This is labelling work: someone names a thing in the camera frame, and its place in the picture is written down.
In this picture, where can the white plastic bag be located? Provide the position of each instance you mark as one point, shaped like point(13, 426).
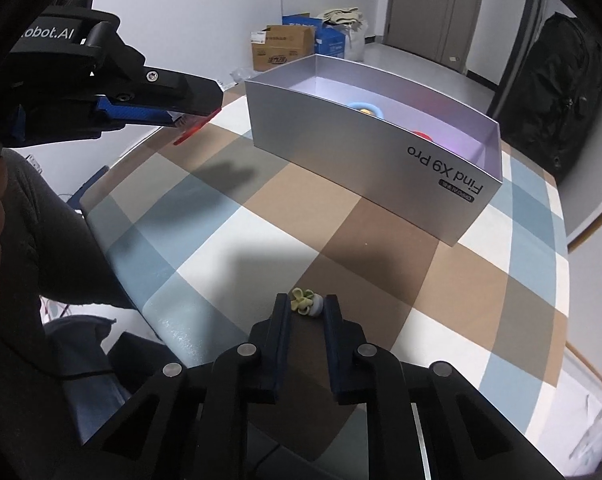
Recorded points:
point(243, 76)
point(598, 430)

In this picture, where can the white sack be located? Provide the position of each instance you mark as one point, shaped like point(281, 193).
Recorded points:
point(357, 40)

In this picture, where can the blue bangle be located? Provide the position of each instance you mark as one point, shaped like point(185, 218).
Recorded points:
point(353, 106)

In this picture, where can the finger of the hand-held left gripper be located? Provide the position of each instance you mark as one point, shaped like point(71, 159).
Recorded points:
point(131, 110)
point(191, 95)

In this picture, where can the red hair clip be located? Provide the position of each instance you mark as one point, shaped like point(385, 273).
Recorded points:
point(191, 132)

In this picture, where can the blue cloth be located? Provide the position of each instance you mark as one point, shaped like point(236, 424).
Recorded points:
point(81, 350)

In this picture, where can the grey door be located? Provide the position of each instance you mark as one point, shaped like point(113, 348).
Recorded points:
point(431, 10)

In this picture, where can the blue cardboard box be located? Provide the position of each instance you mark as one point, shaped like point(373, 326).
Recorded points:
point(331, 42)

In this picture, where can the brown cardboard box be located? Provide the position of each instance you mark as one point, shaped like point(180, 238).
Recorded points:
point(281, 50)

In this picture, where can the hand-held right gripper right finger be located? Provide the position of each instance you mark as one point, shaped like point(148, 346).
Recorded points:
point(331, 332)

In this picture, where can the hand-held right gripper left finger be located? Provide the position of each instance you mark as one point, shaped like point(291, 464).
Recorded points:
point(283, 332)

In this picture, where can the black backpack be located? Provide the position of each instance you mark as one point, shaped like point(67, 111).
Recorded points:
point(556, 95)

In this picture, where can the silver cardboard box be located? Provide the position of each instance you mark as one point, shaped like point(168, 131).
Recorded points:
point(356, 150)

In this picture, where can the checkered tablecloth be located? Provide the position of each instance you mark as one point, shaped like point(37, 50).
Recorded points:
point(331, 220)

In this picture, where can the beige cloth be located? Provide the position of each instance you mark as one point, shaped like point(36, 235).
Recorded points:
point(338, 14)

